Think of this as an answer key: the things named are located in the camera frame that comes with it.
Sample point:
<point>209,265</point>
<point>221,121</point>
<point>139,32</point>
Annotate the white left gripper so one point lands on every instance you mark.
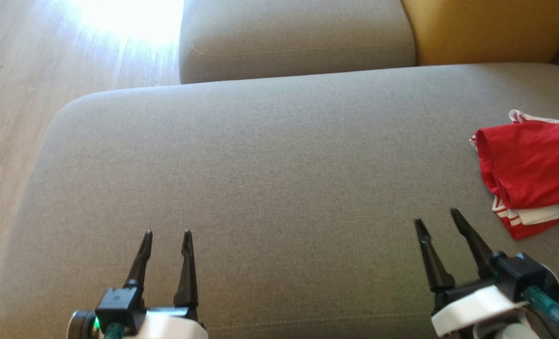
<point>171,327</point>

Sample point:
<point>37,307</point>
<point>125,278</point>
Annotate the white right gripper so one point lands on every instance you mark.
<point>477,308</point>

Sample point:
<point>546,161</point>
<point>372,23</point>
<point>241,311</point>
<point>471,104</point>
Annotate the red shorts with white hem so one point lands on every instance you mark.
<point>533,228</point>

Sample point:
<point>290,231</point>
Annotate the red shorts with white panel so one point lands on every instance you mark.
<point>529,160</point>

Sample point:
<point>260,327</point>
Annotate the large grey fabric ottoman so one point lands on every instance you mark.
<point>260,188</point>

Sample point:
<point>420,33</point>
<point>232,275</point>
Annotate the yellow sofa backrest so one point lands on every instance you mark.
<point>486,28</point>

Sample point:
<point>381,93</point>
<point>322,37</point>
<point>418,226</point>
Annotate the grey fabric sofa seat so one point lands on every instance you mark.
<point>298,37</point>

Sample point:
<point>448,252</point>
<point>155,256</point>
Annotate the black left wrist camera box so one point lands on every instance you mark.
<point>119,303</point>

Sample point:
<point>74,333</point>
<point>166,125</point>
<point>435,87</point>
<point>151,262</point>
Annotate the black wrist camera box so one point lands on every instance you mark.
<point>119,303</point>
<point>519,275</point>

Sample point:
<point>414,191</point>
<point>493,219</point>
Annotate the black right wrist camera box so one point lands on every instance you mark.
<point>519,275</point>

